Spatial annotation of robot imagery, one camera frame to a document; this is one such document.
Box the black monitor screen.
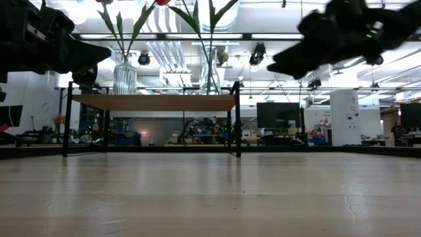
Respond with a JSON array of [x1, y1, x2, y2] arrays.
[[256, 102, 305, 130], [0, 105, 24, 128], [399, 102, 421, 129]]

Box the red tulip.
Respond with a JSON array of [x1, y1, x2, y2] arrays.
[[124, 0, 172, 64]]

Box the white pillar cabinet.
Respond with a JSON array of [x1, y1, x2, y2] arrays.
[[329, 90, 362, 147]]

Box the wooden shelf with black legs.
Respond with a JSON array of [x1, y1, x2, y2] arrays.
[[62, 80, 243, 159]]

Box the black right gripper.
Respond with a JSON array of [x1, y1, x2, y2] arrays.
[[266, 0, 386, 81]]

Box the silver ceiling air duct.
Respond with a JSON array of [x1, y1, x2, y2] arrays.
[[193, 0, 243, 67]]

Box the smooth clear glass vase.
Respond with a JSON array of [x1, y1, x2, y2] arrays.
[[197, 45, 222, 96]]

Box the ribbed clear glass vase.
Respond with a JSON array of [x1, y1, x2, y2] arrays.
[[112, 53, 139, 96]]

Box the black aluminium table frame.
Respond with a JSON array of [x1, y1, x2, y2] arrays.
[[0, 32, 421, 160]]

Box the dark maroon tulip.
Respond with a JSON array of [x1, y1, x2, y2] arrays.
[[168, 0, 212, 95]]

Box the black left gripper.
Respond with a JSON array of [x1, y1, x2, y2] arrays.
[[0, 0, 112, 87]]

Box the person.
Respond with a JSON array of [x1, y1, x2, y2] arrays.
[[390, 118, 409, 147]]

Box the orange background flower bouquet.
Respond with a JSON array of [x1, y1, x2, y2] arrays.
[[52, 113, 67, 136]]

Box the blue storage crate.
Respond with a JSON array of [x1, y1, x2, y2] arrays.
[[109, 122, 136, 146]]

